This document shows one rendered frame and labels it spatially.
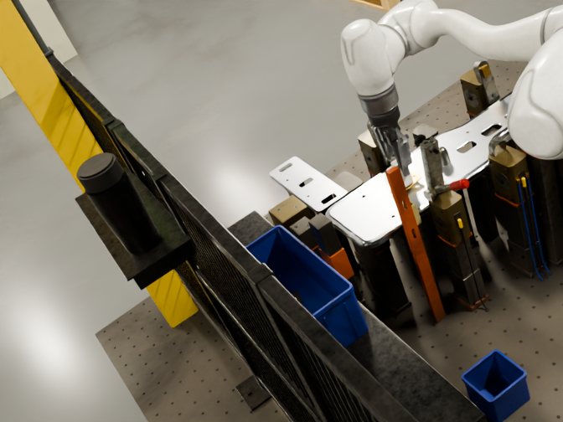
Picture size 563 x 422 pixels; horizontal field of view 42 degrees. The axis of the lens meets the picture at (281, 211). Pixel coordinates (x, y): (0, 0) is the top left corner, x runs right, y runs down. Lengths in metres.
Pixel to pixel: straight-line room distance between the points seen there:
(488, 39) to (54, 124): 1.05
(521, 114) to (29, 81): 1.16
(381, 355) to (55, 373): 2.32
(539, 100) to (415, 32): 0.62
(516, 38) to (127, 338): 1.49
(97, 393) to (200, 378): 1.30
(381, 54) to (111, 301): 2.43
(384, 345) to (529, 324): 0.52
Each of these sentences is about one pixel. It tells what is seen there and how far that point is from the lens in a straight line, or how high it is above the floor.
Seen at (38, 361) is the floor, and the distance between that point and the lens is 3.71.
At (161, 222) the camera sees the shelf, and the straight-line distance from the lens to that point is 1.34.
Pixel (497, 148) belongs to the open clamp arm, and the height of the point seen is 1.09.
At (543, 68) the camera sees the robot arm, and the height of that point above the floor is 1.54.
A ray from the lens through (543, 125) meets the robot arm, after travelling 1.14.
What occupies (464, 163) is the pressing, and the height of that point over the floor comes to 1.00.
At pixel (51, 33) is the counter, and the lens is 6.94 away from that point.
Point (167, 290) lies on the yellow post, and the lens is 2.19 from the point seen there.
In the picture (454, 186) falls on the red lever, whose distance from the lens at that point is 1.64.
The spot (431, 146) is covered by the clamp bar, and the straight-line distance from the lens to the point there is 1.64.
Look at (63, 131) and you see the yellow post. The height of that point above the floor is 1.42.
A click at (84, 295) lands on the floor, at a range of 3.89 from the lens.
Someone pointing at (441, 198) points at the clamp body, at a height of 1.05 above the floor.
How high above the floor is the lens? 2.14
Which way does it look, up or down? 35 degrees down
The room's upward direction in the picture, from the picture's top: 24 degrees counter-clockwise
